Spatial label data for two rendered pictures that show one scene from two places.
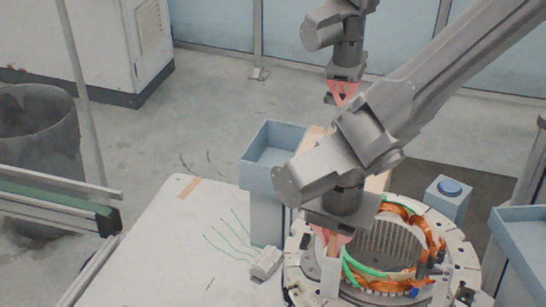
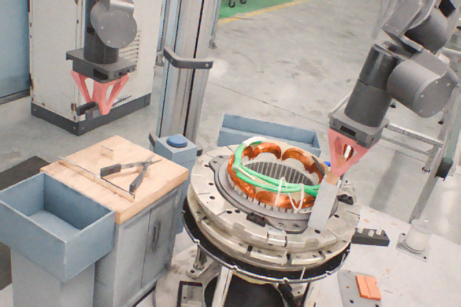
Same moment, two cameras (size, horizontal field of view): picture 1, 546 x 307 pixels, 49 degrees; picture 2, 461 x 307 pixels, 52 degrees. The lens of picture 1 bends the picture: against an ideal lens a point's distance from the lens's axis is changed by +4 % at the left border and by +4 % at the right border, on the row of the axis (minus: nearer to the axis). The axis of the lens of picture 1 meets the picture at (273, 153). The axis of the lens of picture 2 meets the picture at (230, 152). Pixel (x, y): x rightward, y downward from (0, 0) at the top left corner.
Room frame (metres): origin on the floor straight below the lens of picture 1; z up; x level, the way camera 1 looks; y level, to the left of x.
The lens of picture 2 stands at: (0.70, 0.58, 1.55)
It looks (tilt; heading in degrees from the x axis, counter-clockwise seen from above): 28 degrees down; 275
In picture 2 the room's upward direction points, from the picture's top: 12 degrees clockwise
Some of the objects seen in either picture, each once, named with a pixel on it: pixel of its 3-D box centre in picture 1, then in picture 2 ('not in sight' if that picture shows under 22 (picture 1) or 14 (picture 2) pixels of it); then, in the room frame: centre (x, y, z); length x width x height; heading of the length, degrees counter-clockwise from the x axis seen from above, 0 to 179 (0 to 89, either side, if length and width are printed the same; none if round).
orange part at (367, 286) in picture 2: not in sight; (368, 287); (0.39, -0.33, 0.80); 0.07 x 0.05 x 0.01; 97
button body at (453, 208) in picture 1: (438, 232); (170, 188); (0.91, -0.36, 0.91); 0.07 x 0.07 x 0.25; 52
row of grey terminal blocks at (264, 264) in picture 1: (266, 262); not in sight; (0.90, 0.01, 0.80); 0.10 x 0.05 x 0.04; 146
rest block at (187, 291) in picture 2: not in sight; (192, 295); (0.78, -0.12, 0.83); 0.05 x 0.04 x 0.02; 103
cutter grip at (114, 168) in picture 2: not in sight; (110, 170); (0.97, -0.11, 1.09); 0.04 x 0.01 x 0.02; 55
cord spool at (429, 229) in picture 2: not in sight; (418, 236); (0.23, -0.57, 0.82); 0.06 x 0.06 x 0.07
